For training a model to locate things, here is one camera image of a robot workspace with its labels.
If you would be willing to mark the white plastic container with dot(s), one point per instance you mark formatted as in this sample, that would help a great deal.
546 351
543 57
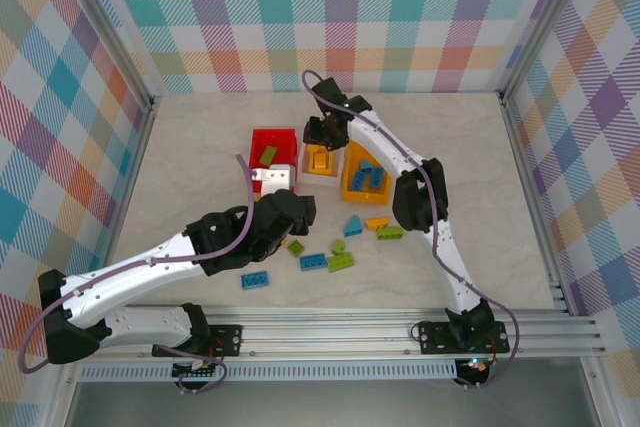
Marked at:
317 179

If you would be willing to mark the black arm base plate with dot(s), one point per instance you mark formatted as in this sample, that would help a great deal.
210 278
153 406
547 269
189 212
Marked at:
435 337
232 339

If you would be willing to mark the aluminium table edge rail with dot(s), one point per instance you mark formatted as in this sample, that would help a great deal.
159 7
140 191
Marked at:
530 187
137 162

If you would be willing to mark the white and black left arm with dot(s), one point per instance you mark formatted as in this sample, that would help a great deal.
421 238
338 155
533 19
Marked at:
125 272

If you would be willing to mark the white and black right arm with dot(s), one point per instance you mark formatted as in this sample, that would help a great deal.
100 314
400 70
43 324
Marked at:
380 139

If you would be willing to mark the orange plastic container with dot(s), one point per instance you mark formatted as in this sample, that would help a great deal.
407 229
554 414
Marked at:
365 197

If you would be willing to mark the red plastic container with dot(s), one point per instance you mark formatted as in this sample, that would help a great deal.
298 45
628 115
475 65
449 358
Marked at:
287 142

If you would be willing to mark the light blue sloped lego brick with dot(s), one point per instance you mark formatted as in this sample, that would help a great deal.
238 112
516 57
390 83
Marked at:
353 227

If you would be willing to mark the aluminium frame post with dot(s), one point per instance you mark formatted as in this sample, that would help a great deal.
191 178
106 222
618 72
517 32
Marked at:
542 22
124 42

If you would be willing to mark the small green lego brick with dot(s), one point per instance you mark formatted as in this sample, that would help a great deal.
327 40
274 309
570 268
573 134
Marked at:
339 247
296 246

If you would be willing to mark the small circuit board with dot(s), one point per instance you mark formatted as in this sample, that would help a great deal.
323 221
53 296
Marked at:
197 372
477 366

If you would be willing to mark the wide aluminium mounting rail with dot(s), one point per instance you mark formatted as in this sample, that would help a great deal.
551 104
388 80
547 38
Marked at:
330 332

